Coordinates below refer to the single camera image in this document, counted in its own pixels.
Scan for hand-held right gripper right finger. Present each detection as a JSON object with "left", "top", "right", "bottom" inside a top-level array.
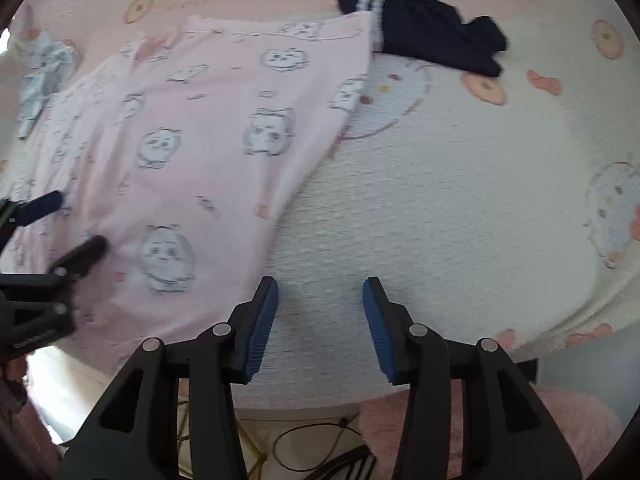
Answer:
[{"left": 362, "top": 276, "right": 583, "bottom": 480}]

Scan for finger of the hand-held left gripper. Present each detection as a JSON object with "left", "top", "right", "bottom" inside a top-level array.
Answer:
[
  {"left": 0, "top": 190, "right": 65, "bottom": 250},
  {"left": 0, "top": 235, "right": 108, "bottom": 289}
]

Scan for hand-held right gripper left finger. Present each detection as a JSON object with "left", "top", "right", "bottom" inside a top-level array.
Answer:
[{"left": 60, "top": 276, "right": 279, "bottom": 480}]

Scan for pink printed pajama pants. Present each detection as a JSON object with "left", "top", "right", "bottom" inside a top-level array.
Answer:
[{"left": 0, "top": 12, "right": 377, "bottom": 376}]

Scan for person's left fluffy pink leg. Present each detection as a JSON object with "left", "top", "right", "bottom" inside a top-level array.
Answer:
[{"left": 0, "top": 355, "right": 63, "bottom": 466}]

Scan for person's fluffy pink leg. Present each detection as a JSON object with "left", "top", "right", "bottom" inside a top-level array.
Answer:
[
  {"left": 0, "top": 355, "right": 63, "bottom": 466},
  {"left": 359, "top": 385, "right": 623, "bottom": 480}
]

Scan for white blue-trimmed pajama garment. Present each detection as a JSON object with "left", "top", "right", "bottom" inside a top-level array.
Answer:
[{"left": 19, "top": 30, "right": 81, "bottom": 140}]

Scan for pink cat printed blanket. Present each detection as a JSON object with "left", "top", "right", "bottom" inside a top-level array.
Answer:
[{"left": 0, "top": 0, "right": 640, "bottom": 411}]

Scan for person's right fluffy pink leg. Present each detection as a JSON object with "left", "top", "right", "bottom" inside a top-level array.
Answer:
[{"left": 359, "top": 385, "right": 623, "bottom": 480}]

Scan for navy shorts with white stripes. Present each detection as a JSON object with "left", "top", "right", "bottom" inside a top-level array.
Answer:
[{"left": 336, "top": 0, "right": 510, "bottom": 78}]

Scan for black cable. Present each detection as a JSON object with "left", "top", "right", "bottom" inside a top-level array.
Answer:
[{"left": 274, "top": 416, "right": 368, "bottom": 473}]

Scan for gold wire frame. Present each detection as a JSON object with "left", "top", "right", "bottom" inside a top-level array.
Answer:
[{"left": 234, "top": 417, "right": 272, "bottom": 480}]

